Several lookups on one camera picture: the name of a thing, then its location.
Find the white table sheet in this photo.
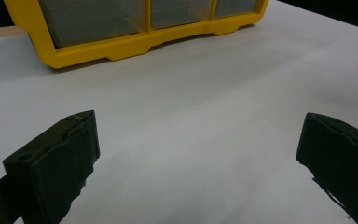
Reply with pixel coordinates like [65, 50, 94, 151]
[0, 0, 358, 224]

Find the yellow drawer organizer cabinet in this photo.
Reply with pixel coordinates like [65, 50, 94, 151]
[3, 0, 270, 70]

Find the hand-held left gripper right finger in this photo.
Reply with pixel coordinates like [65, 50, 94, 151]
[296, 112, 358, 224]

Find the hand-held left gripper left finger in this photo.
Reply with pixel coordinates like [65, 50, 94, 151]
[3, 109, 101, 224]

